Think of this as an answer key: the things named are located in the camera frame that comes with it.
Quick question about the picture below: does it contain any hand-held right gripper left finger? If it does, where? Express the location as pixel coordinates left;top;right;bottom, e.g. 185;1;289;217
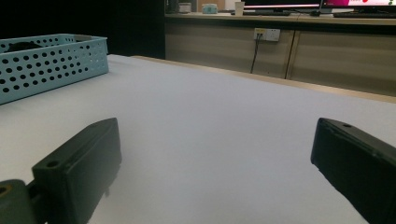
31;117;123;224

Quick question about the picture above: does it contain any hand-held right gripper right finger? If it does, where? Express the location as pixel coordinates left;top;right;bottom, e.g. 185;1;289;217
310;117;396;224

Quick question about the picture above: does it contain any light blue plastic basket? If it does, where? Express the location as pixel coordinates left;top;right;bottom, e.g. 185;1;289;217
0;33;110;106

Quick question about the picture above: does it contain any wooden counter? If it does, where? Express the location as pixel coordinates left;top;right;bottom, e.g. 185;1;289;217
164;12;396;97

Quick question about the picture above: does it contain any black keyboard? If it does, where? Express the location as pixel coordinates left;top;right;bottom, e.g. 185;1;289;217
332;11;396;19
242;9;292;17

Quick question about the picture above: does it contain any computer monitor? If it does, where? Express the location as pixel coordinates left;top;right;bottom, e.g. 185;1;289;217
321;0;396;8
242;0;321;10

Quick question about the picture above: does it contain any grey container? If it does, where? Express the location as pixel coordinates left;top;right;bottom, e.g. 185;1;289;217
177;2;192;14

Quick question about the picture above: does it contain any white paper cup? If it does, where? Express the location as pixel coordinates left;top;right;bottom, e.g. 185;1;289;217
234;1;246;17

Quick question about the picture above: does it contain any light blue box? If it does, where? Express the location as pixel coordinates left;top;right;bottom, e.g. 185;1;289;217
202;3;219;15

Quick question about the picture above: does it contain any black power cable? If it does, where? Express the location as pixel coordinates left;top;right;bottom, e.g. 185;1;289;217
250;33;262;75

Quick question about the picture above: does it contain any white wall socket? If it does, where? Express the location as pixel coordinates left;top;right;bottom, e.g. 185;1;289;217
253;27;281;42

